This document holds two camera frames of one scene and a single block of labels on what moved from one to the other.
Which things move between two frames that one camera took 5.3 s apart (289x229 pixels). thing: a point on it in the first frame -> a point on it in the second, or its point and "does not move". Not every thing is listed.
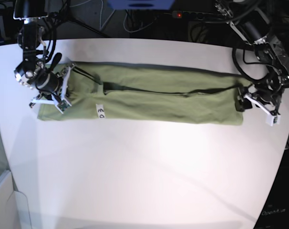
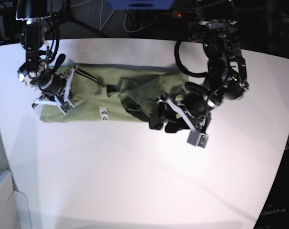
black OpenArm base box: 280,210 does not move
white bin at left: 9,207 does not move
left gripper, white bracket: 271,109 -> 192,109
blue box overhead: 141,5 does not move
